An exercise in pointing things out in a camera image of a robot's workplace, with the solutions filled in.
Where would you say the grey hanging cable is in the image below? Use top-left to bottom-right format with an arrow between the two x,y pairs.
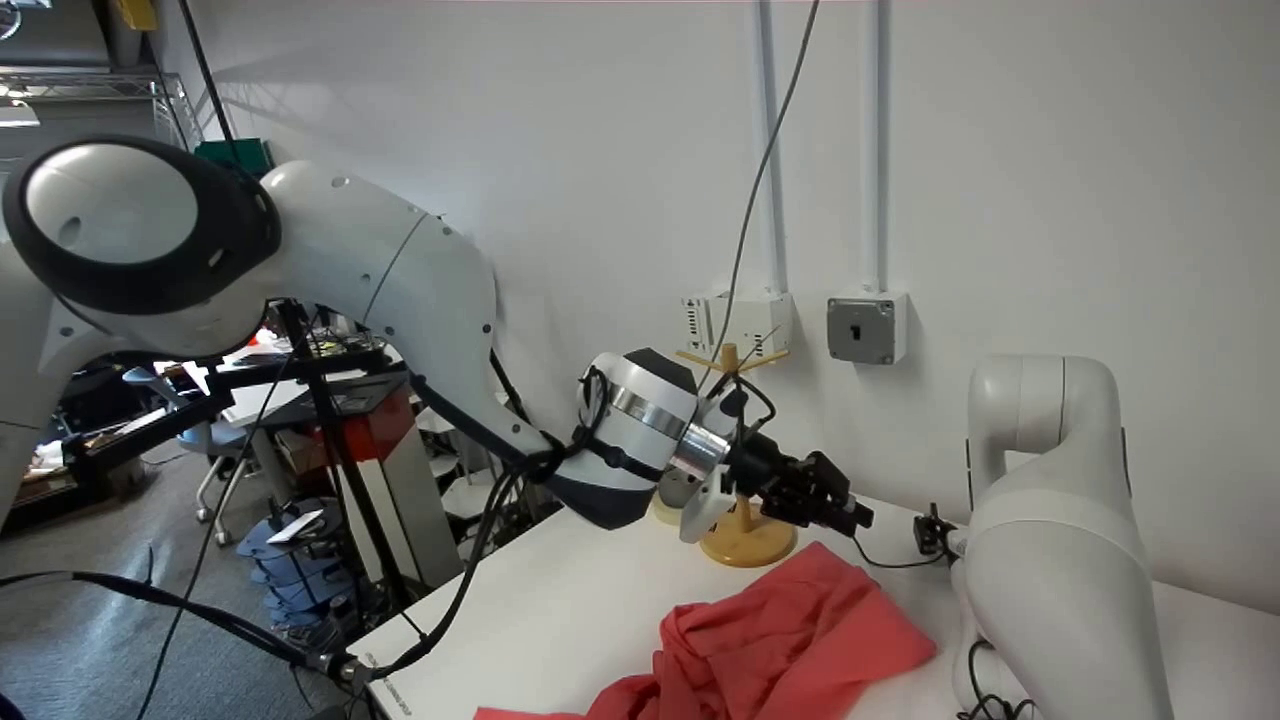
691,0 -> 824,397

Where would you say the white tiered stand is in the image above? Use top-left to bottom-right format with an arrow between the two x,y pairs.
414,397 -> 500,519

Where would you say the wooden mug tree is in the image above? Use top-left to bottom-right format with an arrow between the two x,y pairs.
676,338 -> 799,574

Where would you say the grey junction box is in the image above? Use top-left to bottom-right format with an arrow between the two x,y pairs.
824,293 -> 912,368

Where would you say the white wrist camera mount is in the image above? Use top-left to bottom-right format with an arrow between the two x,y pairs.
676,458 -> 730,544

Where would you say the yellow object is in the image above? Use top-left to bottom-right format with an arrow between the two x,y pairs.
107,0 -> 165,35

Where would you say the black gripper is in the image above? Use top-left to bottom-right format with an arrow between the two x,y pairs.
715,428 -> 880,540

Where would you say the white wall conduit pipe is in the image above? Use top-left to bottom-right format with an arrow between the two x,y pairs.
753,0 -> 797,296
864,0 -> 894,299

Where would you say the metal wire shelf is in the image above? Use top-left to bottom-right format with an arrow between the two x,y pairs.
0,64 -> 205,152

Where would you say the green box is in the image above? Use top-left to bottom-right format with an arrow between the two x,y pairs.
193,137 -> 280,186

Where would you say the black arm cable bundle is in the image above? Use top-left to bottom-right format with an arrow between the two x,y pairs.
0,384 -> 631,690

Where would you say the thin black table cable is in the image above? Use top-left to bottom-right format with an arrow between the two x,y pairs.
842,514 -> 937,575

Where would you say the white wall socket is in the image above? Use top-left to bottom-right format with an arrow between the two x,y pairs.
680,289 -> 799,366

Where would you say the black camera stand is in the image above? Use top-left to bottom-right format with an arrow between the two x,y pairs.
54,296 -> 412,603

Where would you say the blue crate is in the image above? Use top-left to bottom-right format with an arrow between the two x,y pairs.
237,503 -> 369,634

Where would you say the red and white machine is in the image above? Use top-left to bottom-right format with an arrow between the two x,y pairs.
314,384 -> 462,591

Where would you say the black cable at arm base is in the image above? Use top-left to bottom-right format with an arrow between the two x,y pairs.
955,637 -> 1038,720

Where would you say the coral red sweatshirt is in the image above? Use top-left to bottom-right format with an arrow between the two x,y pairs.
473,537 -> 940,720

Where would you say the black plug adapter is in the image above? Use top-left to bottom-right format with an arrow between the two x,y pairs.
912,499 -> 961,566

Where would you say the black wall cable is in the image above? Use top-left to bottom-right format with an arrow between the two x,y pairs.
174,0 -> 239,144

